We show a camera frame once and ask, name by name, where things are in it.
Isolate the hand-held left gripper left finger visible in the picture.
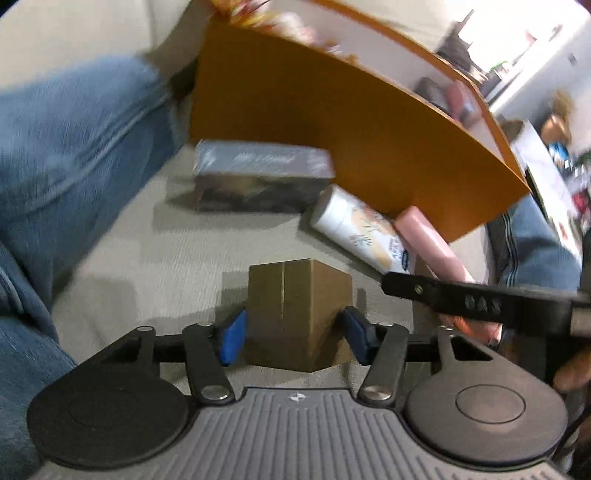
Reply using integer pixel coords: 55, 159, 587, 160
99, 308, 247, 407

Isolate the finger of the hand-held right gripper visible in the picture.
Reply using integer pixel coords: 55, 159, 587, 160
381, 271, 575, 334

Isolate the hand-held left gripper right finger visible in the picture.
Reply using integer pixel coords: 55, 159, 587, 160
339, 306, 504, 407

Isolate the small brown cardboard box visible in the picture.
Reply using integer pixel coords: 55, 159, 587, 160
244, 258, 354, 372

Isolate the pink tube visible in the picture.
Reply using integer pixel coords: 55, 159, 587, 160
394, 205, 504, 347

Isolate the pink wallet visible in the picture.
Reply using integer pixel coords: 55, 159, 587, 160
443, 80, 469, 123

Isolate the orange cardboard box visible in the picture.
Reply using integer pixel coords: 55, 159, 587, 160
189, 0, 532, 244

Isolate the pink fluffy peach plush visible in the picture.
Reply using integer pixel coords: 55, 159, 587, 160
272, 11, 345, 54

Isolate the yellow feather toy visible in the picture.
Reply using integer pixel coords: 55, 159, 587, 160
212, 0, 273, 25

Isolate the person's right hand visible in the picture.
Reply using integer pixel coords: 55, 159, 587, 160
553, 355, 591, 393

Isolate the person's right leg in jeans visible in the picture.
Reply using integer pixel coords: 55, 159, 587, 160
487, 196, 585, 296

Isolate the person's leg in jeans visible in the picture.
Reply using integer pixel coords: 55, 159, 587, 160
0, 54, 185, 480
487, 196, 585, 296

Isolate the beige sofa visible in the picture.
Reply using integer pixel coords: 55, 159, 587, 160
0, 0, 499, 398

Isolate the white printed tube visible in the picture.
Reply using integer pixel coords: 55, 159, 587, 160
309, 185, 414, 275

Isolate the white furniture panel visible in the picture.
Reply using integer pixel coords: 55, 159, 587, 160
510, 121, 583, 254

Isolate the dark card box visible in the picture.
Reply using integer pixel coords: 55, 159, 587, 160
193, 140, 337, 213

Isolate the person's left leg in jeans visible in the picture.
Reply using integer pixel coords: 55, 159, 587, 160
0, 54, 185, 480

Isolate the black padded jacket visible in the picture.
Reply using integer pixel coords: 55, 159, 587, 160
438, 28, 490, 79

